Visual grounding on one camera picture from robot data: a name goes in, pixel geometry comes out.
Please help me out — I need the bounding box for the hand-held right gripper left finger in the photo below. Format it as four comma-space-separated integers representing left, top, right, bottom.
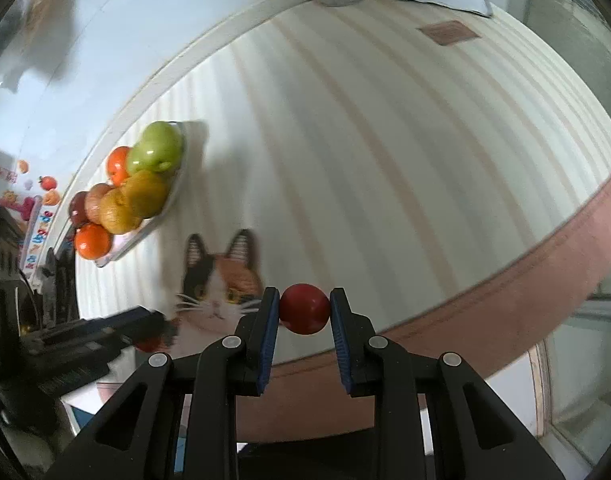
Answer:
60, 286, 281, 480

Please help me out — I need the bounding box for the yellow pear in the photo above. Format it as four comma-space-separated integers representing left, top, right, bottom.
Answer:
99, 187, 142, 235

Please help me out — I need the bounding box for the orange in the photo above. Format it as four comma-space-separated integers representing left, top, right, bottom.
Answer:
106, 146, 133, 185
75, 222, 112, 261

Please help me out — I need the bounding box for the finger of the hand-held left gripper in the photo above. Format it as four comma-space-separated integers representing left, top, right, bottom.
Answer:
102, 307, 168, 350

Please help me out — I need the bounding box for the striped cat-print tablecloth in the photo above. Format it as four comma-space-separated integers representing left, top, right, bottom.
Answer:
60, 0, 611, 441

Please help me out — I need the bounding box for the small red fruit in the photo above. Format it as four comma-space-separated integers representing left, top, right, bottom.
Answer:
278, 283, 331, 336

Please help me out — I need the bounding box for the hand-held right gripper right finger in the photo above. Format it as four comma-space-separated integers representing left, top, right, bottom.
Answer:
329, 287, 551, 480

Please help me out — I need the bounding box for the colourful wall sticker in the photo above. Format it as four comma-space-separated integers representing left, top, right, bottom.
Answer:
0, 157, 63, 273

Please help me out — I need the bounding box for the yellow-green citrus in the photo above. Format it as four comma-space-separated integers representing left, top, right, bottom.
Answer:
121, 170, 170, 219

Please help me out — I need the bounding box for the oval patterned plate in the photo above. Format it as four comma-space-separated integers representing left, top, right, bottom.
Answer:
92, 120, 188, 268

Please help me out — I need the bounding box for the dark red-brown apple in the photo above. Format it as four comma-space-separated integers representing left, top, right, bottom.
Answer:
68, 191, 88, 227

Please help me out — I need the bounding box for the green apple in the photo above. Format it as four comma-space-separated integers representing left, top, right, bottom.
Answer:
125, 121, 183, 175

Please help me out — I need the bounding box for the brown pear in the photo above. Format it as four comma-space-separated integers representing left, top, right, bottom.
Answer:
84, 183, 113, 224

